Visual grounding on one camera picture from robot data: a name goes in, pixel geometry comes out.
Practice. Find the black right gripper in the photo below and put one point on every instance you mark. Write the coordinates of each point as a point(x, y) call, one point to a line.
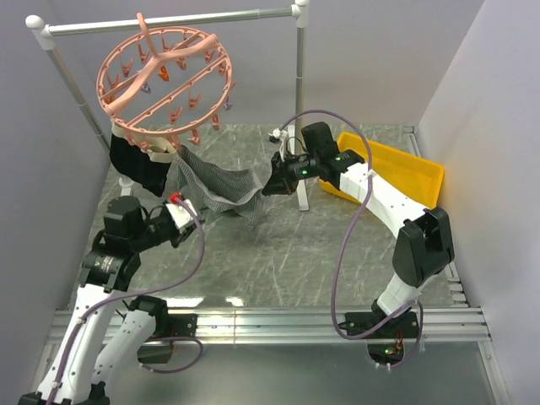
point(281, 182)

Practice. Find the pink round clip hanger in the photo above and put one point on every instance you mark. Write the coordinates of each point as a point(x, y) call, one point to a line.
point(165, 82)

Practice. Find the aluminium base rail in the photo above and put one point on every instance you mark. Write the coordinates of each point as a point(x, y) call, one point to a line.
point(312, 325)

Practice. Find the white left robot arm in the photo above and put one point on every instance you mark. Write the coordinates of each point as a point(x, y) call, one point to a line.
point(109, 323)

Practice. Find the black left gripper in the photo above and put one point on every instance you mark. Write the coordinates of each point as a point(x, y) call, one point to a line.
point(181, 234)

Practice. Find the black underwear white waistband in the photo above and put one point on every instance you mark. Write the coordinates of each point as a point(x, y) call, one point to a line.
point(149, 168)

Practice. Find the grey striped boxer underwear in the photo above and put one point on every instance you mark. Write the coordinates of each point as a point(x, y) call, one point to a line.
point(220, 190)

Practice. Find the silver clothes rack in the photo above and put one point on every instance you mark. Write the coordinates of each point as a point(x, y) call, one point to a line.
point(45, 35)

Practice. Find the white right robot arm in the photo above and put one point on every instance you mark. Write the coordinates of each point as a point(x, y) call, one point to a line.
point(424, 244)

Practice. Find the yellow plastic tray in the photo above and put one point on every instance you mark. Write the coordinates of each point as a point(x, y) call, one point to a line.
point(415, 177)

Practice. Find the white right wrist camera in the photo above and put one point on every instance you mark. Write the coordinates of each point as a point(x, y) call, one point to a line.
point(279, 137)

